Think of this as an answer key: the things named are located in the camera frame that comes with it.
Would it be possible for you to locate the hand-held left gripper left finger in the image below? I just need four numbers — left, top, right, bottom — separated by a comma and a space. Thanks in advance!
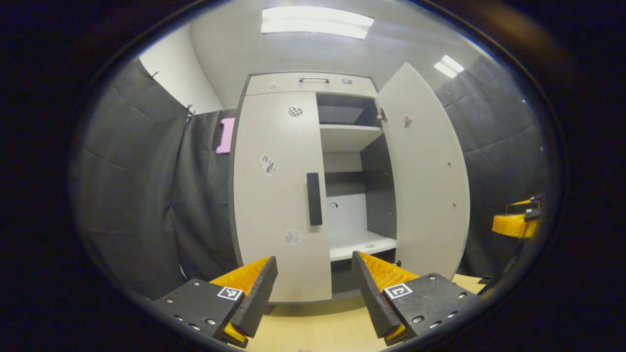
153, 255, 278, 349

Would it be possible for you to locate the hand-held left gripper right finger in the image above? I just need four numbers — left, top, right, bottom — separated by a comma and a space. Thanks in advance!
352, 251, 482, 347

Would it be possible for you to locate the grey shoe cabinet door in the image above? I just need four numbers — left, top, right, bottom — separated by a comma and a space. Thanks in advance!
374, 62, 471, 280
233, 92, 333, 304

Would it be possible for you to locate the grey double-door shoe cabinet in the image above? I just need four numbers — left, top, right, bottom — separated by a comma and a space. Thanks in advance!
228, 71, 399, 316

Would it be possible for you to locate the black door handle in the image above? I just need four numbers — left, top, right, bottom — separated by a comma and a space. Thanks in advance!
307, 172, 323, 226

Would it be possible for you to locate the white cabinet shelf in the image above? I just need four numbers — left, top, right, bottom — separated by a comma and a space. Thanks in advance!
319, 125, 383, 153
329, 231, 397, 262

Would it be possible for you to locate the grey cabinet drawer front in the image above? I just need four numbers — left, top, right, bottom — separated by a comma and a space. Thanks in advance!
245, 73, 378, 97

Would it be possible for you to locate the black backdrop cloth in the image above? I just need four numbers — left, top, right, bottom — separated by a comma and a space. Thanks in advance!
68, 54, 556, 300

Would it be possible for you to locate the small ceiling light panel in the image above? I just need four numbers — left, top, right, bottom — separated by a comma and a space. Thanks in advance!
433, 55, 465, 79

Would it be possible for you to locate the large ceiling light panel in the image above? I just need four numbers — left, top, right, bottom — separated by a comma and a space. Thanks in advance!
261, 6, 375, 40

